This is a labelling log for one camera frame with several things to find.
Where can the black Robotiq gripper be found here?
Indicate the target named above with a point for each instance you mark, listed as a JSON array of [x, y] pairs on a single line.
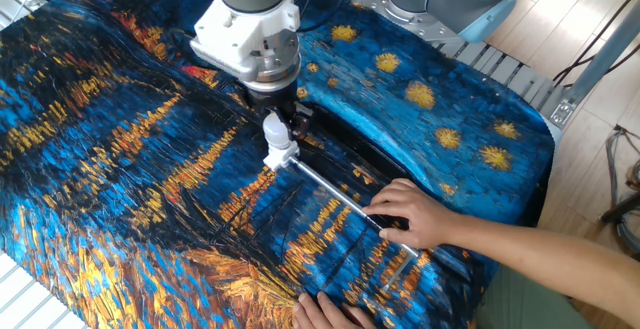
[[272, 100]]

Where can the white light bulb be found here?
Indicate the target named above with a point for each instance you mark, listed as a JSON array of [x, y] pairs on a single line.
[[277, 131]]

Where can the person's right forearm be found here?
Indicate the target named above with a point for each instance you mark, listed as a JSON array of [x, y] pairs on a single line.
[[545, 264]]

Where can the person's right hand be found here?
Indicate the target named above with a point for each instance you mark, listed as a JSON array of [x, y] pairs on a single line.
[[420, 216]]

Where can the person's left hand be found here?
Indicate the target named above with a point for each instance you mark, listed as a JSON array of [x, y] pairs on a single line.
[[325, 319]]

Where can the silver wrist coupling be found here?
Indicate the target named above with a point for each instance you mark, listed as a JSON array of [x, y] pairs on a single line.
[[275, 76]]

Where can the white lamp socket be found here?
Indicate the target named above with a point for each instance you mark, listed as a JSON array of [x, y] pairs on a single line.
[[281, 158]]

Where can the silver lamp rod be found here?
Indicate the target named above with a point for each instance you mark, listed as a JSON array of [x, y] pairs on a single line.
[[335, 194]]

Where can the blue orange painted tablecloth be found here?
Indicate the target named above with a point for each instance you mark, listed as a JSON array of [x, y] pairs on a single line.
[[125, 119]]

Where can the small silver stick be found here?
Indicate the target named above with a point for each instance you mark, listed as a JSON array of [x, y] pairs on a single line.
[[397, 275]]

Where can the green trousers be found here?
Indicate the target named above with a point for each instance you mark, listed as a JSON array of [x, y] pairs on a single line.
[[525, 304]]

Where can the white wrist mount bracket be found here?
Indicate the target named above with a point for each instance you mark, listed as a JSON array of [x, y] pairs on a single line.
[[235, 29]]

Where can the grey frame post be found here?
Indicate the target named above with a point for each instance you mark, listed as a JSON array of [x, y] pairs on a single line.
[[600, 64]]

